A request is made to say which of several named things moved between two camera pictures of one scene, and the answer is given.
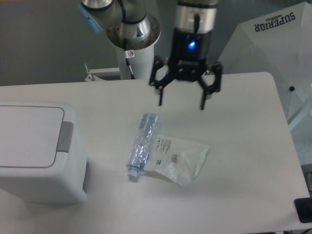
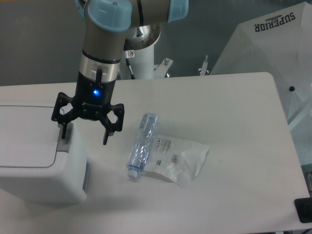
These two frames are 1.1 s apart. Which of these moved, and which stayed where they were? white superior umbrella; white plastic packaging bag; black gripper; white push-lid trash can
Moved: black gripper
Stayed: white superior umbrella; white plastic packaging bag; white push-lid trash can
